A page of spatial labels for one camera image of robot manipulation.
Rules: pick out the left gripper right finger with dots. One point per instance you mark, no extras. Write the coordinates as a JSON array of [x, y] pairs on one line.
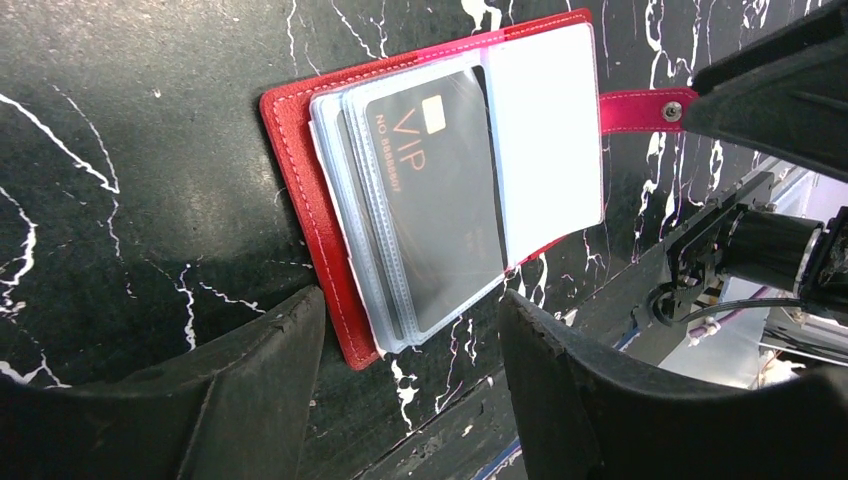
[[586, 411]]

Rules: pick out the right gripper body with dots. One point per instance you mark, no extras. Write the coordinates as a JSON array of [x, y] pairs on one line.
[[784, 95]]

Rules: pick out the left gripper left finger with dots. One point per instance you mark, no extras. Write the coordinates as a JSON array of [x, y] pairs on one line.
[[234, 408]]

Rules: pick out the red card holder wallet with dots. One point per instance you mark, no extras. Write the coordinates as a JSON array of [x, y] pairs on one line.
[[547, 121]]

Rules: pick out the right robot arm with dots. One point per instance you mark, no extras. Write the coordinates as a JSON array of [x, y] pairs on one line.
[[803, 257]]

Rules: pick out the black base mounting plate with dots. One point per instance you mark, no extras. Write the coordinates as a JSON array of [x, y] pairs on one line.
[[475, 392]]

